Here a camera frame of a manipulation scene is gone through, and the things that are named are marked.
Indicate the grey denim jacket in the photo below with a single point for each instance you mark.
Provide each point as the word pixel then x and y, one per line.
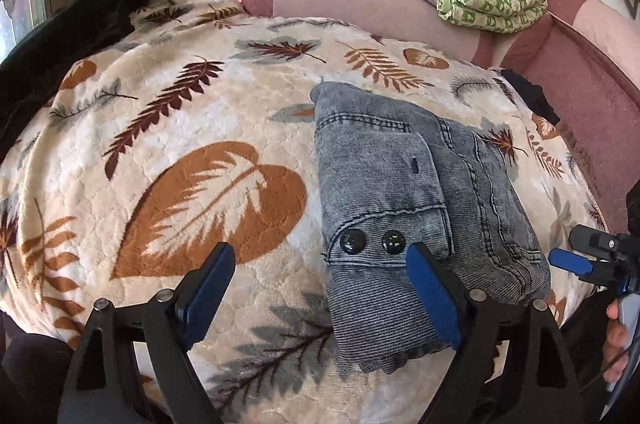
pixel 380 164

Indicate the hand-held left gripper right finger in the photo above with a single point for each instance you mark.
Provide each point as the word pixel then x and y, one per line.
pixel 435 299

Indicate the cream leaf-print blanket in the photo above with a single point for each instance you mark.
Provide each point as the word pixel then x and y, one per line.
pixel 200 114

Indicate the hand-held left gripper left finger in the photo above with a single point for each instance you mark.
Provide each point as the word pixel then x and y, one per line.
pixel 210 289

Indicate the black fleece cloth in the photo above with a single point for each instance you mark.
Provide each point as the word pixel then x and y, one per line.
pixel 65 39

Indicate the small black garment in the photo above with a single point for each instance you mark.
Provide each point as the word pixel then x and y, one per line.
pixel 535 99

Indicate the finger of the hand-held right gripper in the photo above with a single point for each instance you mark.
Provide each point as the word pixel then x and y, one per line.
pixel 589 241
pixel 567 260

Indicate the person's right hand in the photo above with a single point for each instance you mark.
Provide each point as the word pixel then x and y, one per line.
pixel 616 344

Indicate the person's dark clothing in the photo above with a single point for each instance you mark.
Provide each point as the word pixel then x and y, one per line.
pixel 30 369

